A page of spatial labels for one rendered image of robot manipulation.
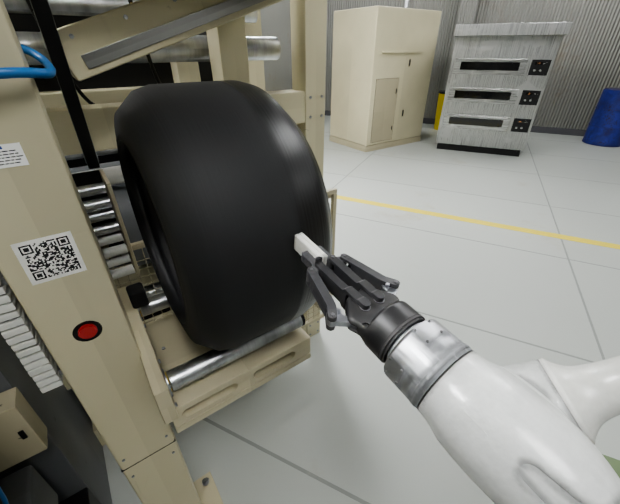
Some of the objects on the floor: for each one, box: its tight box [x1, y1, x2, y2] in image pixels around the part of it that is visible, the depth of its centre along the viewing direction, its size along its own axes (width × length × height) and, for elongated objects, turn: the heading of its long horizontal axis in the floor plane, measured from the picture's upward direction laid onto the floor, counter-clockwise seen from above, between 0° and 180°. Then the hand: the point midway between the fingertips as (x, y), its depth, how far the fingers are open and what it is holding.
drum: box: [582, 88, 620, 147], centre depth 583 cm, size 60×60×92 cm
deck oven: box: [436, 21, 573, 157], centre depth 530 cm, size 140×107×179 cm
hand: (309, 252), depth 52 cm, fingers closed
